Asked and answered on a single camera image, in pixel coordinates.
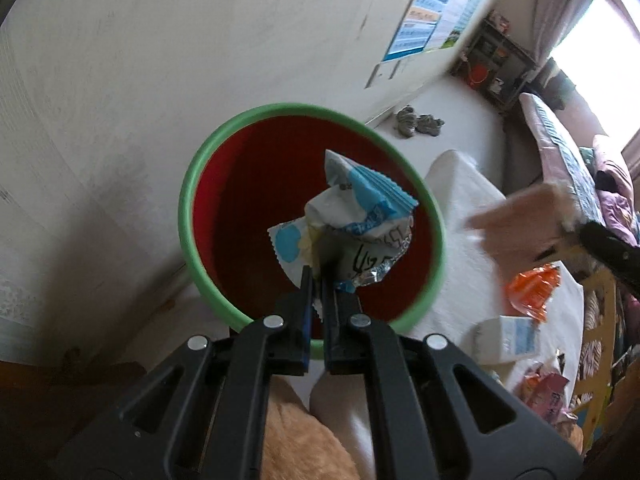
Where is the white blue milk carton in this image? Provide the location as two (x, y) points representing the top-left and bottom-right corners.
(472, 315), (540, 365)

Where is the wall poster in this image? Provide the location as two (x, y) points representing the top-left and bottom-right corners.
(382, 0), (482, 62)

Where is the red bucket on shelf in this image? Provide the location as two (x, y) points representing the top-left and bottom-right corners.
(466, 63), (489, 88)

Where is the grey shoe right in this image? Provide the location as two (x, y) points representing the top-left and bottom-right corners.
(416, 114), (445, 136)

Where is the dark storage shelf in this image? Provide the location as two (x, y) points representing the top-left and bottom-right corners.
(450, 15), (537, 113)

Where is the red bin green rim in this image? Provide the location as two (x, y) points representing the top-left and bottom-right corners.
(178, 103), (446, 334)

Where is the white blue snack wrapper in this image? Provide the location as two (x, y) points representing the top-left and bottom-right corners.
(268, 150), (419, 292)

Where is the pink snack bag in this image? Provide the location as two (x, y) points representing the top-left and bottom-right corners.
(518, 363), (568, 425)

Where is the grey shoe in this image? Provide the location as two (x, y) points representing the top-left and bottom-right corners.
(395, 105), (418, 138)
(416, 114), (445, 136)

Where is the orange fuzzy sleeve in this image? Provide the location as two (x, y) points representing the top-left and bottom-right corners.
(465, 182), (579, 276)

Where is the orange snack bag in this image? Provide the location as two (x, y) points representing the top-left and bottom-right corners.
(506, 263), (561, 323)

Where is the grey shoe left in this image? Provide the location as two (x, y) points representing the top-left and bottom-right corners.
(395, 105), (418, 138)

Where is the white towel cloth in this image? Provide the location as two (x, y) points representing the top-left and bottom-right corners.
(310, 151), (584, 479)

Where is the wooden chair frame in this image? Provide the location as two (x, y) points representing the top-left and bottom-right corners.
(570, 268), (617, 454)

